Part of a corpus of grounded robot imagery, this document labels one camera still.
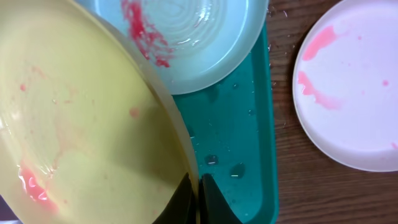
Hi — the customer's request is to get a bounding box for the yellow green plate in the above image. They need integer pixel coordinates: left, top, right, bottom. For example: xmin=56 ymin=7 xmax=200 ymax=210
xmin=1 ymin=1 xmax=198 ymax=223

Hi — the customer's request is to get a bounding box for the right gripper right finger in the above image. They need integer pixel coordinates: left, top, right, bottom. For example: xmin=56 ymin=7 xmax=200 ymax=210
xmin=199 ymin=174 xmax=242 ymax=224

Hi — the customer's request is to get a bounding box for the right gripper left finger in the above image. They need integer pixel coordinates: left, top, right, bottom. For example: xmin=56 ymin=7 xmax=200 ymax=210
xmin=154 ymin=173 xmax=197 ymax=224

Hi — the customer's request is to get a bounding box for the light blue plate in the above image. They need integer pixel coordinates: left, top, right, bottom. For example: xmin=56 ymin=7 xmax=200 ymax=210
xmin=77 ymin=0 xmax=269 ymax=95

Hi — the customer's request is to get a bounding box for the teal plastic tray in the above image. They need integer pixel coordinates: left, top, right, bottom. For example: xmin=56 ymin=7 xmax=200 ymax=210
xmin=174 ymin=29 xmax=279 ymax=224

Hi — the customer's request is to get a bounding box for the white plate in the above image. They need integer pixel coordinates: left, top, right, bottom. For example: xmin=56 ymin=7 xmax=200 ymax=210
xmin=292 ymin=0 xmax=397 ymax=172

